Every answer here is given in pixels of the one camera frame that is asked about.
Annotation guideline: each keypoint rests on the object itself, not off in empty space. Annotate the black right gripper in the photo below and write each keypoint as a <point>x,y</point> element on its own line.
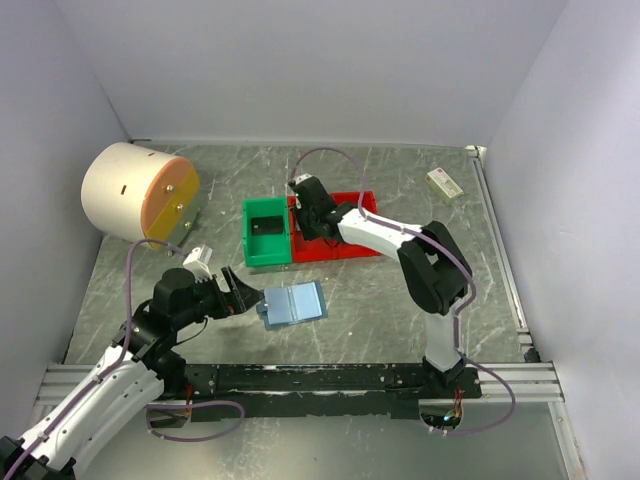
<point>306,233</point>

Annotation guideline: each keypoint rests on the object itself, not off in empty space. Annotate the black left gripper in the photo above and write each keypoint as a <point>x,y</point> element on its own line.
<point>239,298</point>

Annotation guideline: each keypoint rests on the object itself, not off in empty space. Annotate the red plastic bin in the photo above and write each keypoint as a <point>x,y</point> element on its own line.
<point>345,251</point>
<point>304,251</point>

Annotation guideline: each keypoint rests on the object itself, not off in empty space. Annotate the blue card holder wallet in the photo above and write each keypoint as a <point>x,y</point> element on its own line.
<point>291,305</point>

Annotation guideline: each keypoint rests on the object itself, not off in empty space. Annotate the green plastic bin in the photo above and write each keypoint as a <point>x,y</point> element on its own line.
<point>266,250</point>

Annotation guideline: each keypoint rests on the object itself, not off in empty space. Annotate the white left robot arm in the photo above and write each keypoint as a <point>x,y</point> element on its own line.
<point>138,367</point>

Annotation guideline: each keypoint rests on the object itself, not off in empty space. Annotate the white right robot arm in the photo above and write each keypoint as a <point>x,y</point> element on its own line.
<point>437,276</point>

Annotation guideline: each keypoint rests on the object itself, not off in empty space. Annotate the black credit card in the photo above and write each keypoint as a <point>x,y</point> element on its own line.
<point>267,225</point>

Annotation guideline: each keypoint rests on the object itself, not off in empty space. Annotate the small white card box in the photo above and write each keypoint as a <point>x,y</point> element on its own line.
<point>443,185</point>

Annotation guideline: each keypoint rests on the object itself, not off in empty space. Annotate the round drawer cabinet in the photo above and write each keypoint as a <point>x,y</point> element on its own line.
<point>132,192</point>

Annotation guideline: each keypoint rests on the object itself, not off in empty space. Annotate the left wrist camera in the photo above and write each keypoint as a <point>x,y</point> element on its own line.
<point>197,262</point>

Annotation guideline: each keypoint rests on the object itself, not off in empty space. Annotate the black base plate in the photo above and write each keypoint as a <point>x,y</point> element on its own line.
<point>396,390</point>

